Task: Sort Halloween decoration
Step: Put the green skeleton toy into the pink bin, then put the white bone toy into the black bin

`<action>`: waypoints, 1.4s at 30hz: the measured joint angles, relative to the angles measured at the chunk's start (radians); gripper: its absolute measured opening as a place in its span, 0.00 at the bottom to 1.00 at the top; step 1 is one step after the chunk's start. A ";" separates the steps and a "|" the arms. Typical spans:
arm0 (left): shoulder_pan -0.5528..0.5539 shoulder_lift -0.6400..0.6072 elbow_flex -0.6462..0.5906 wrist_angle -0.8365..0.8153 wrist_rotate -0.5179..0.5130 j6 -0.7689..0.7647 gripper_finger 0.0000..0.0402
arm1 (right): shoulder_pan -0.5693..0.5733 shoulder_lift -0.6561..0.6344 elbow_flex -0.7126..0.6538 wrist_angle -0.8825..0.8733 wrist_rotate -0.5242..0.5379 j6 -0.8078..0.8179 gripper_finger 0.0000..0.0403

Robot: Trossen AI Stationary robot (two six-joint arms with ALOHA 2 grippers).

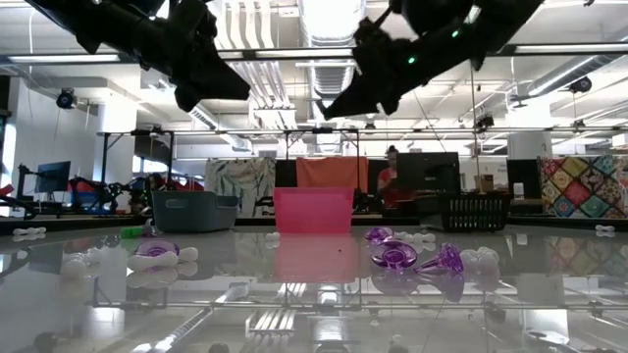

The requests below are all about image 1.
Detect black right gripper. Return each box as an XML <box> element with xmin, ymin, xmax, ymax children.
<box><xmin>318</xmin><ymin>18</ymin><xmax>473</xmax><ymax>122</ymax></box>

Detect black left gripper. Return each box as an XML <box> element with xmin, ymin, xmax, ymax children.
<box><xmin>146</xmin><ymin>0</ymin><xmax>252</xmax><ymax>102</ymax></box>

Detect white ceiling pipes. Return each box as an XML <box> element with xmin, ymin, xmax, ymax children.
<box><xmin>215</xmin><ymin>0</ymin><xmax>300</xmax><ymax>131</ymax></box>

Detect orange cloth panel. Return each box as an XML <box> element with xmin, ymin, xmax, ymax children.
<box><xmin>295</xmin><ymin>156</ymin><xmax>370</xmax><ymax>188</ymax></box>

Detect person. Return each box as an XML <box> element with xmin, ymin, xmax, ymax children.
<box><xmin>376</xmin><ymin>144</ymin><xmax>408</xmax><ymax>210</ymax></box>

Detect large black computer monitor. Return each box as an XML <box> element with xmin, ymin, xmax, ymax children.
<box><xmin>394</xmin><ymin>151</ymin><xmax>462</xmax><ymax>194</ymax></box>

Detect leaf print cloth panel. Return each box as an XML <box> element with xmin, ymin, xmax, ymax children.
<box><xmin>204</xmin><ymin>157</ymin><xmax>277</xmax><ymax>219</ymax></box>

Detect pink plastic bin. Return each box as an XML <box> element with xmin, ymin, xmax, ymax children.
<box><xmin>272</xmin><ymin>186</ymin><xmax>355</xmax><ymax>234</ymax></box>

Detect grey-blue plastic bin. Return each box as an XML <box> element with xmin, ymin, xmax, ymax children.
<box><xmin>150</xmin><ymin>189</ymin><xmax>240</xmax><ymax>233</ymax></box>

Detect black beam with light strips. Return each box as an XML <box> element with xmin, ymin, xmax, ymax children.
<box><xmin>0</xmin><ymin>42</ymin><xmax>628</xmax><ymax>64</ymax></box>

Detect white glossy table mat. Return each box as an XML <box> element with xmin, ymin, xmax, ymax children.
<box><xmin>0</xmin><ymin>225</ymin><xmax>628</xmax><ymax>353</ymax></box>

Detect colourful patchwork quilt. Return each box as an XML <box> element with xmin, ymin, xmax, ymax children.
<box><xmin>537</xmin><ymin>155</ymin><xmax>628</xmax><ymax>220</ymax></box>

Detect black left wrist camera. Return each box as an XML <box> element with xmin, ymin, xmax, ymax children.
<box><xmin>174</xmin><ymin>85</ymin><xmax>203</xmax><ymax>114</ymax></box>

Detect white rectangular ceiling duct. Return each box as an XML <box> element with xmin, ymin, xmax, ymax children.
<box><xmin>141</xmin><ymin>68</ymin><xmax>254</xmax><ymax>153</ymax></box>

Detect thin hanging cable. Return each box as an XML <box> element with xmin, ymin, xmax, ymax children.
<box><xmin>468</xmin><ymin>66</ymin><xmax>482</xmax><ymax>195</ymax></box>

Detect black background rig frame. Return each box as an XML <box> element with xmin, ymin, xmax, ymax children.
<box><xmin>95</xmin><ymin>127</ymin><xmax>364</xmax><ymax>217</ymax></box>

